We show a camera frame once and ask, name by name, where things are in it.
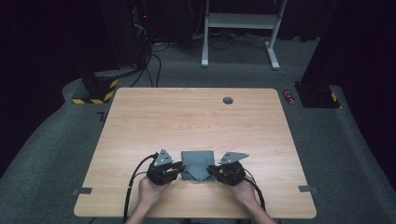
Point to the person's left hand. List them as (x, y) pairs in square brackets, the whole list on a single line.
[(151, 193)]

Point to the dark computer tower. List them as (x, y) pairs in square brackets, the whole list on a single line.
[(140, 28)]

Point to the grey tape strip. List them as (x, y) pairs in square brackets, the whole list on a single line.
[(82, 191), (308, 188)]

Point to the grey round table grommet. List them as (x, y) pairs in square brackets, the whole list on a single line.
[(228, 100)]

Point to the white metal stand frame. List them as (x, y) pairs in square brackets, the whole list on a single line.
[(239, 21)]

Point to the black yellow striped stand base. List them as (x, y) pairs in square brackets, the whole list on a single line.
[(99, 90)]

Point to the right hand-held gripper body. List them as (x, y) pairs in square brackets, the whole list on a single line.
[(232, 172)]

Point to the grey-blue cloth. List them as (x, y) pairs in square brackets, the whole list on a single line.
[(196, 165)]

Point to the person's right hand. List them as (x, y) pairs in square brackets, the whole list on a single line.
[(244, 191)]

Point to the red can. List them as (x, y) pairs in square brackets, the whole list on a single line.
[(288, 96)]

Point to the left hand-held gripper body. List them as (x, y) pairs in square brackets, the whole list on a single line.
[(160, 172)]

